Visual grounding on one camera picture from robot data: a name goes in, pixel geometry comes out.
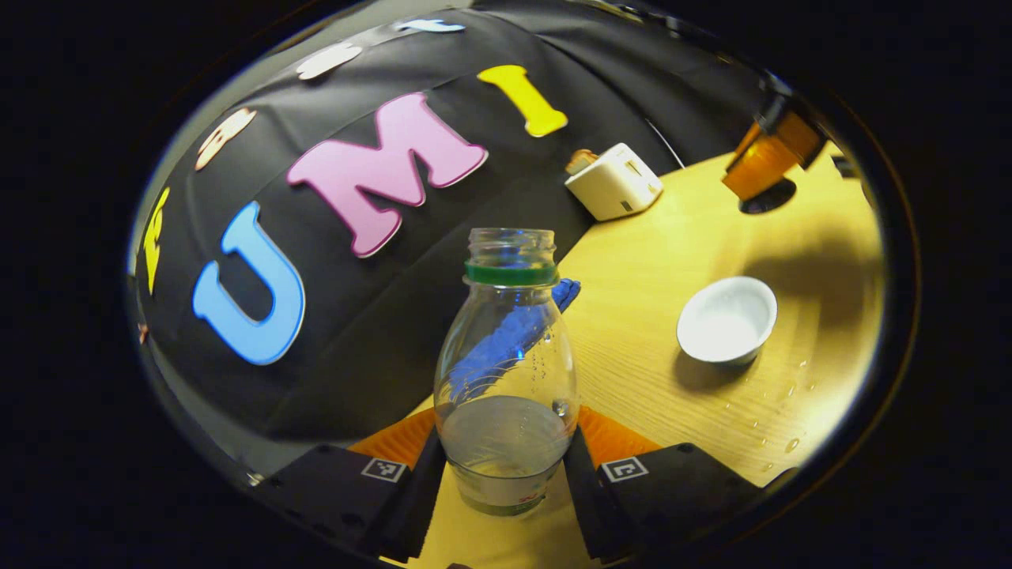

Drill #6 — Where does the white toaster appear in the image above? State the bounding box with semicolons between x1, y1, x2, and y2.
564;142;665;223

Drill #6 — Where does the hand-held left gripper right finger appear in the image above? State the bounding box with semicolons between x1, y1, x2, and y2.
563;405;799;566

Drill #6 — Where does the clear plastic water bottle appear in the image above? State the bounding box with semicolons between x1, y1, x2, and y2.
433;228;580;518

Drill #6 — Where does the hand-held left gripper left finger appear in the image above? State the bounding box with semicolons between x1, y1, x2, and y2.
253;407;447;563

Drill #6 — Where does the white toaster cable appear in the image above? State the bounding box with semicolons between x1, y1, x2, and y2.
644;117;687;171

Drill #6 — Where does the blue folded towel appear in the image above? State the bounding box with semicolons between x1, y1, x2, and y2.
552;277;583;317

